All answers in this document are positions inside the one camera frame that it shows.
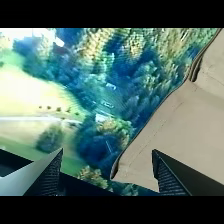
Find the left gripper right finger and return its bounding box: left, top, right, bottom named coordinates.
left=151, top=148, right=224, bottom=197

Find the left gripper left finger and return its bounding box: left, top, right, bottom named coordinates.
left=0, top=147, right=64, bottom=197

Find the brown garment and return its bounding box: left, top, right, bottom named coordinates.
left=109, top=28, right=224, bottom=193

